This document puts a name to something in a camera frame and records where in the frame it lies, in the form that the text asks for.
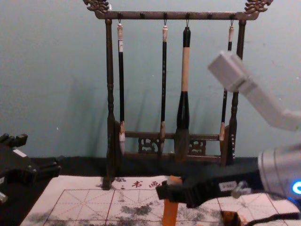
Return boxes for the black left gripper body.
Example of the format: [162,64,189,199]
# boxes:
[0,140,39,187]

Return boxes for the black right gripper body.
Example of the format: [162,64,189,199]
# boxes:
[184,162,264,209]

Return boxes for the orange-handled brush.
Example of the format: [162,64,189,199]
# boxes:
[162,175,183,226]

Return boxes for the black table cloth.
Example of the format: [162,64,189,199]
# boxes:
[0,154,301,226]

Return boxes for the white red-grid calligraphy practice cloth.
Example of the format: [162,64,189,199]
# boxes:
[20,174,301,226]

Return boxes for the slim black brush small cap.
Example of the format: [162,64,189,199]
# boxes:
[219,25,235,142]

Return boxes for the dark carved wooden brush rack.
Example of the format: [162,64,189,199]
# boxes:
[82,0,275,191]

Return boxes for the black brush mottled pale cap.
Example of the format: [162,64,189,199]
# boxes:
[159,24,169,153]

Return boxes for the large cream and black brush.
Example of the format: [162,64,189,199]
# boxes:
[174,26,191,163]

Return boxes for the black brush long white cap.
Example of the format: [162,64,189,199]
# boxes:
[116,22,127,157]

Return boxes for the thin dark cable silver plug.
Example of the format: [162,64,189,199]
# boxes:
[231,181,301,226]

